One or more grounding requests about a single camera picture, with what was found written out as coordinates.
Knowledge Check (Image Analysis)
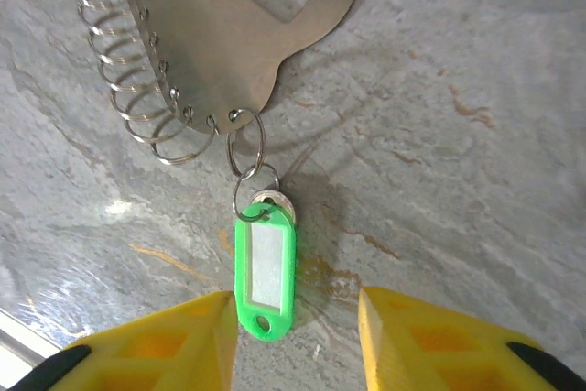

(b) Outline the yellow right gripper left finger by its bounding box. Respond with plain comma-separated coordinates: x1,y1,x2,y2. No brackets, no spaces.
8,289,240,391

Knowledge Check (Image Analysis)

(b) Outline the metal key organizer with rings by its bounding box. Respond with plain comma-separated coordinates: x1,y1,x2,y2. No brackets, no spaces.
57,0,367,178

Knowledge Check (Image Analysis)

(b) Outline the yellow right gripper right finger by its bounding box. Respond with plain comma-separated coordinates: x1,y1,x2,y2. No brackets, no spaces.
357,286,586,391

